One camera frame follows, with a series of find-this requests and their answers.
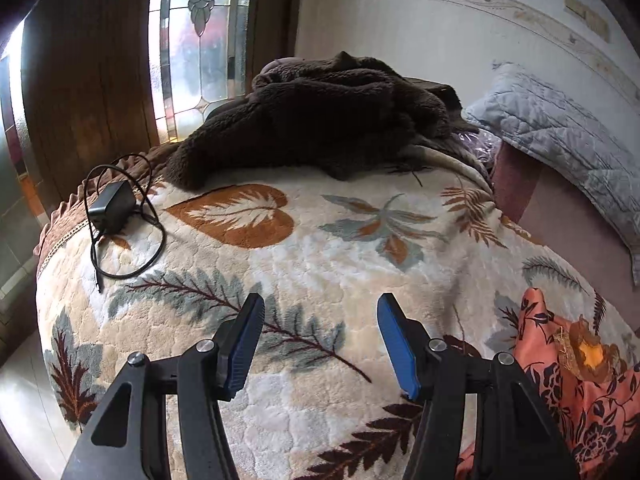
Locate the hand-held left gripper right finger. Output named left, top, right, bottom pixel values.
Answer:
left=376, top=293, right=581, bottom=480

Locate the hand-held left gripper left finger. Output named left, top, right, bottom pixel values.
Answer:
left=60, top=292, right=266, bottom=480

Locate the orange black floral cloth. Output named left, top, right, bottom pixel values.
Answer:
left=455, top=287, right=640, bottom=480

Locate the cream leaf-print fleece blanket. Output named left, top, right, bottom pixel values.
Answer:
left=35, top=152, right=640, bottom=480

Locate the clear plastic bag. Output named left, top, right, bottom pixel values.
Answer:
left=452, top=127, right=501, bottom=171

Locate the pink bed sheet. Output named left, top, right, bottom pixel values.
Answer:
left=490, top=140, right=640, bottom=331

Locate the brown fleece garment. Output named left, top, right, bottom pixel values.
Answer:
left=167, top=51, right=481, bottom=191

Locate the grey quilted pillow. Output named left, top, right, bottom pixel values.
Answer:
left=462, top=62, right=640, bottom=273

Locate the brown wooden door panel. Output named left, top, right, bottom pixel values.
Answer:
left=22, top=0, right=161, bottom=211

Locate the stained glass window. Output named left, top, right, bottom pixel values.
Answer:
left=148, top=0, right=261, bottom=143

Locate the black power adapter with cable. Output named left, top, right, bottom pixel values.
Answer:
left=82, top=152, right=167, bottom=293

